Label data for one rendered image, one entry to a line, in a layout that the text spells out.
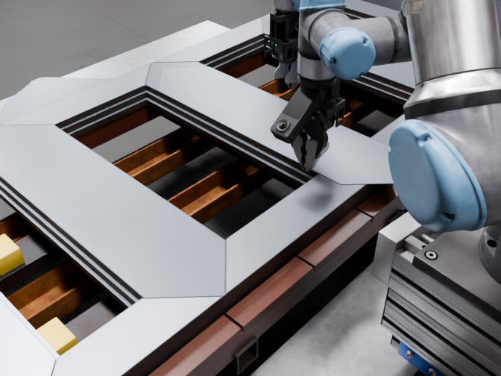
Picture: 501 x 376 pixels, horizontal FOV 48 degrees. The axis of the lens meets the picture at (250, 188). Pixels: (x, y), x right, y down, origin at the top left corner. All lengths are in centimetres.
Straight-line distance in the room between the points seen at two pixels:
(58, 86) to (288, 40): 70
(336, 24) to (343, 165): 36
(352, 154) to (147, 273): 51
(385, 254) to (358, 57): 30
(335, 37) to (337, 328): 53
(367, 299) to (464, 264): 44
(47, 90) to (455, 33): 130
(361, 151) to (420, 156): 67
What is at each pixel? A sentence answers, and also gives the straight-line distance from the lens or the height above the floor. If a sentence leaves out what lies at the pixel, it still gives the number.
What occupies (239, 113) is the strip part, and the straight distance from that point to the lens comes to 134.
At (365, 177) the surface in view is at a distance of 115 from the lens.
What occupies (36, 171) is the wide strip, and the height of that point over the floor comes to 86.
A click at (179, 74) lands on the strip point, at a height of 86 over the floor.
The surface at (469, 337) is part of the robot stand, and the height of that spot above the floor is 92.
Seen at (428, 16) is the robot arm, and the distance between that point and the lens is 60.
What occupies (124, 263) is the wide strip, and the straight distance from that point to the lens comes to 98.
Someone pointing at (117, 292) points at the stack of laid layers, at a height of 83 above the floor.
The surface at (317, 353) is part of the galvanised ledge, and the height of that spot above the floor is 68.
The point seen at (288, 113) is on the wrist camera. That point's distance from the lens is 104.
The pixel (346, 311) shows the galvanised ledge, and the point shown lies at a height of 68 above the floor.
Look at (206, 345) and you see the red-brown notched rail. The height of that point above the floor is 83.
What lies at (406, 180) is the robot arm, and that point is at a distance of 60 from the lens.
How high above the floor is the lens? 155
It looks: 38 degrees down
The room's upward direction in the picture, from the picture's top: 1 degrees counter-clockwise
